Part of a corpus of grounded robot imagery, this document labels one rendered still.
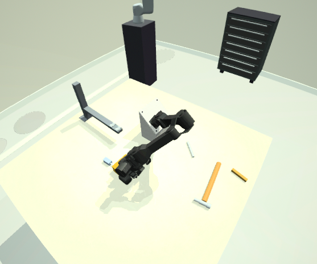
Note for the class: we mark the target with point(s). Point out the orange flat bar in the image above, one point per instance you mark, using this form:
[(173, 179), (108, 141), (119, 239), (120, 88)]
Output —
[(239, 175)]

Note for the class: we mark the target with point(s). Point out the hammer with orange handle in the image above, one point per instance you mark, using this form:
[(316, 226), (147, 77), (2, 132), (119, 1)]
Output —
[(209, 187)]

